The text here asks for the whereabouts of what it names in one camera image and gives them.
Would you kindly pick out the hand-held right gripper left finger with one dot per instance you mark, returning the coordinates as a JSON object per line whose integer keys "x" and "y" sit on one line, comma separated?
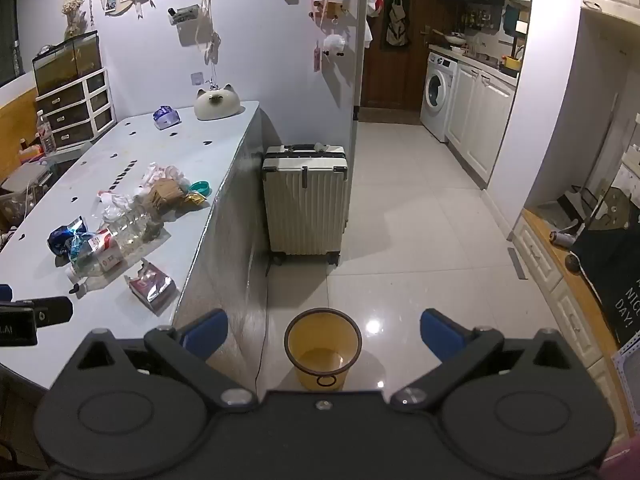
{"x": 206, "y": 334}

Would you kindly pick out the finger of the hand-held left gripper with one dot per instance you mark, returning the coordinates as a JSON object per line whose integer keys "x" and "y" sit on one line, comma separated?
{"x": 52, "y": 310}
{"x": 5, "y": 292}

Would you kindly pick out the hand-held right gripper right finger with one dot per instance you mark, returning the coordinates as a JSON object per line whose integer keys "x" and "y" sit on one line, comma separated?
{"x": 441, "y": 334}

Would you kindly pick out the clear bottle with white cap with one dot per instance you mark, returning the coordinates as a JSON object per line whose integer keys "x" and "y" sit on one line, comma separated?
{"x": 97, "y": 257}

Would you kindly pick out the yellow plastic bin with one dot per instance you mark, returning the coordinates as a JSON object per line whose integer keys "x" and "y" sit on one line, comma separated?
{"x": 322, "y": 370}

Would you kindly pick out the clear plastic bag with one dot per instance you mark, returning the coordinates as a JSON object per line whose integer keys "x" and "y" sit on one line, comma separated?
{"x": 117, "y": 205}

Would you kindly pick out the teal plastic lid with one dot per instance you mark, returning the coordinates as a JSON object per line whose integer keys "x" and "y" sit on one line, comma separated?
{"x": 200, "y": 187}

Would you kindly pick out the brown paper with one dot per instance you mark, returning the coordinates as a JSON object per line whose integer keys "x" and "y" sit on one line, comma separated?
{"x": 165, "y": 192}

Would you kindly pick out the maroon snack wrapper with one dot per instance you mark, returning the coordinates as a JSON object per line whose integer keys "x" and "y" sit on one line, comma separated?
{"x": 152, "y": 287}

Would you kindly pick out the blue snack wrapper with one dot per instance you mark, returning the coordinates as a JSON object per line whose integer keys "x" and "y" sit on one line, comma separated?
{"x": 62, "y": 237}

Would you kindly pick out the crushed clear plastic bottle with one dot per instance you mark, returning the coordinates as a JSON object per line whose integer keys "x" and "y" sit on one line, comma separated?
{"x": 132, "y": 230}

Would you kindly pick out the grey box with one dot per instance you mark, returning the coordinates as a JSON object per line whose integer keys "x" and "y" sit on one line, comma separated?
{"x": 25, "y": 177}

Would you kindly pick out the white cabinet with wooden top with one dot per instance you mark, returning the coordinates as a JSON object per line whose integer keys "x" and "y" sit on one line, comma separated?
{"x": 545, "y": 260}

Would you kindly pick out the gold foil wrapper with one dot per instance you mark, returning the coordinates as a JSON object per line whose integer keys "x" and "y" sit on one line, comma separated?
{"x": 194, "y": 201}

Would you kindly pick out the grey spray can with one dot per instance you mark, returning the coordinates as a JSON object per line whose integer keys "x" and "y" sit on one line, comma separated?
{"x": 565, "y": 237}

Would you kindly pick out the upright red label water bottle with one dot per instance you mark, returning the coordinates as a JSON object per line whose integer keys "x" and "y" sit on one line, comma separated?
{"x": 45, "y": 135}

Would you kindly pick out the cream hard-shell suitcase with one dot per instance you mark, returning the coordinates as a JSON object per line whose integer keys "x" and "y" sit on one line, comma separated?
{"x": 305, "y": 205}

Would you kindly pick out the black printed cloth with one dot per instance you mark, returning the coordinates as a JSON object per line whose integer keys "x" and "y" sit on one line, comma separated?
{"x": 610, "y": 270}

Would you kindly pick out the white perforated sheet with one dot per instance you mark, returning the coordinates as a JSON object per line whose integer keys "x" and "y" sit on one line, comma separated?
{"x": 625, "y": 380}

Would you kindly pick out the white drawer unit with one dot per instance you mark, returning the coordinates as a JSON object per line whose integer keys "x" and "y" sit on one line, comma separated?
{"x": 75, "y": 110}

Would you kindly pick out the white kitchen base cabinets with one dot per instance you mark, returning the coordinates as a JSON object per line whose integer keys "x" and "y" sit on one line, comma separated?
{"x": 475, "y": 120}

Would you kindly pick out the purple tissue pack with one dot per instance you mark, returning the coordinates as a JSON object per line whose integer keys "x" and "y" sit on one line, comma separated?
{"x": 167, "y": 119}

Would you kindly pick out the cat-shaped ceramic ornament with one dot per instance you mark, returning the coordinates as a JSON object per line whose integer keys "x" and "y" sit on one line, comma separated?
{"x": 217, "y": 110}

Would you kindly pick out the dark window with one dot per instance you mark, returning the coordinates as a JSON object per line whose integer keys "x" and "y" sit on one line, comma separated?
{"x": 7, "y": 65}

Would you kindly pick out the glass fish tank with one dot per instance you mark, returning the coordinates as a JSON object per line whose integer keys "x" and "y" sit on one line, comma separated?
{"x": 65, "y": 65}

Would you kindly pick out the white washing machine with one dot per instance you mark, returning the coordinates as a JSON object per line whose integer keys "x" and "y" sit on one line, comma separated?
{"x": 437, "y": 95}

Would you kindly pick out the brown wooden door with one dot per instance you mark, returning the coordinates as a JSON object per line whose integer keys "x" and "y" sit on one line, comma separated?
{"x": 405, "y": 75}

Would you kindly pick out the dried flower bunch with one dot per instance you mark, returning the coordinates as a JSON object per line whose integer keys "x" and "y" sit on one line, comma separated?
{"x": 74, "y": 12}

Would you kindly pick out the white plush toy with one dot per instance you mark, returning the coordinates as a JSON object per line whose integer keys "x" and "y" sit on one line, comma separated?
{"x": 334, "y": 42}

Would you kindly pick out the hanging tote bag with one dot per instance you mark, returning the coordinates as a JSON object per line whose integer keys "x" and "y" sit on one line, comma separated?
{"x": 397, "y": 25}

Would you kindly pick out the wooden hook rack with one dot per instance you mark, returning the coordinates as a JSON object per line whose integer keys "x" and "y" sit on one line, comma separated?
{"x": 335, "y": 10}

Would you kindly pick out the square wall hook plate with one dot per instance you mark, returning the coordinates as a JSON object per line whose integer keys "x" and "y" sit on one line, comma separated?
{"x": 198, "y": 79}

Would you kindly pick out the white wall gadget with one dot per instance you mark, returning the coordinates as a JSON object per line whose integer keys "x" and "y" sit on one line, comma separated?
{"x": 185, "y": 16}

